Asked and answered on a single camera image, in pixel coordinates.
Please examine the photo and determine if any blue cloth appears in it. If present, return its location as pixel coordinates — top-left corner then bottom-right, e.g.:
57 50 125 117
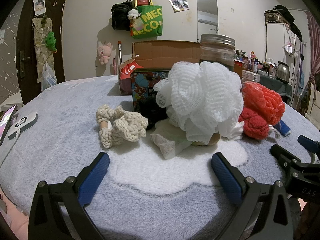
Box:
274 119 291 137

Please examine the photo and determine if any red knitted plush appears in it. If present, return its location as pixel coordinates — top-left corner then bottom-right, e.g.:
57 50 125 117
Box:
238 107 269 140

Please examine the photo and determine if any red mesh bath pouf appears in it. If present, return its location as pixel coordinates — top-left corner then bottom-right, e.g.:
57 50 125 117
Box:
242 81 285 125

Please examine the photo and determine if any cream crochet scrunchie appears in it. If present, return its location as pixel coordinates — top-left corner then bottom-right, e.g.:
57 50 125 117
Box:
96 104 149 148

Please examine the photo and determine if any tan round powder puff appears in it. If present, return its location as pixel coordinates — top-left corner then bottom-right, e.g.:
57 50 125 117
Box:
192 133 221 146

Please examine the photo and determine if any white cloth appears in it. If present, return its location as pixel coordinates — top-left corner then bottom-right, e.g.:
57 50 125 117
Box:
150 119 192 160

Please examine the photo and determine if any white mesh bath pouf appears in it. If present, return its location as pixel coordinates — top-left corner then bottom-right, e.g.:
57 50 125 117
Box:
153 61 244 145

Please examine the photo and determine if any dark green tablecloth table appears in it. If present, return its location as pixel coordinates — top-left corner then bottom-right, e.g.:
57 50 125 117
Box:
259 75 292 104

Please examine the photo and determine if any steel kettle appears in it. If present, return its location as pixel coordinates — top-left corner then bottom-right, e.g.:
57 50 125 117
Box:
276 61 290 83

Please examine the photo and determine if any white power bank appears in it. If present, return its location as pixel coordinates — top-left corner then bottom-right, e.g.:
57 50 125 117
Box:
7 112 38 140

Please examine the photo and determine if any smartphone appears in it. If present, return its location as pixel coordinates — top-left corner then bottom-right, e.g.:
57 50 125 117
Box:
0 105 17 145

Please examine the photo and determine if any white wardrobe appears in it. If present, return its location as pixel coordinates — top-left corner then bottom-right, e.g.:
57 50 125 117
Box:
265 23 300 67

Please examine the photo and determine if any floral patterned tin box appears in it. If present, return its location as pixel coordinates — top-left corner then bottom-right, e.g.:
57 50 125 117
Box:
131 68 169 130

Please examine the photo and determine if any clear plastic bag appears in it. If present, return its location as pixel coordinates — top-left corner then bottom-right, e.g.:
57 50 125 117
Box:
41 62 57 91

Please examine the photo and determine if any pink curtain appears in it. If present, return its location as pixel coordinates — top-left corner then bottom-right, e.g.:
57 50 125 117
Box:
306 12 320 83

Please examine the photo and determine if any glass jar with metal lid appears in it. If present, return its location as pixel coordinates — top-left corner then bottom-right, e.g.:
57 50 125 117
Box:
200 34 235 71

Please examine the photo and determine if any pink plush pig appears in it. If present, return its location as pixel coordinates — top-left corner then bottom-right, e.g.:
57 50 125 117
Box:
97 42 112 65

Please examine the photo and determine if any green plush toy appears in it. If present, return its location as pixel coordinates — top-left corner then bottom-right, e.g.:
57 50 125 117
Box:
46 31 57 53

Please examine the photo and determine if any red lined cardboard box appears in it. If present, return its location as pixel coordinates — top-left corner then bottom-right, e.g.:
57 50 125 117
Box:
118 39 249 95

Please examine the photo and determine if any hanging fabric organizer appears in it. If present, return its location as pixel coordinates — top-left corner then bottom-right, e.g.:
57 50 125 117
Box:
32 17 54 83

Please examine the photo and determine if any black backpack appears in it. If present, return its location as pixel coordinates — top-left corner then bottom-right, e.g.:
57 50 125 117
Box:
111 0 133 31

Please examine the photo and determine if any green tote bag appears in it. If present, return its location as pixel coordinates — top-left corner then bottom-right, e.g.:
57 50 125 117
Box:
130 5 163 39

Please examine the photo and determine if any white charging cable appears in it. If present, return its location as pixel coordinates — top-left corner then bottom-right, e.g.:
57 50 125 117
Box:
0 129 22 168

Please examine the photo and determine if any broom handle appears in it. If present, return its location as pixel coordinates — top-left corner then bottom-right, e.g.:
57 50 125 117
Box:
118 41 123 65

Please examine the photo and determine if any wall mirror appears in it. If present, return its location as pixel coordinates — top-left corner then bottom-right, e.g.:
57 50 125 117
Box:
197 0 219 42

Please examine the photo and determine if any small white plush keychain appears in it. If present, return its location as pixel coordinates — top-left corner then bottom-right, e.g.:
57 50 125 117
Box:
127 9 141 20

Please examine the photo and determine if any wall photo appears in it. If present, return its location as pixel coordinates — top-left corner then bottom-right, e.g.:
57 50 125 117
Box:
169 0 190 12

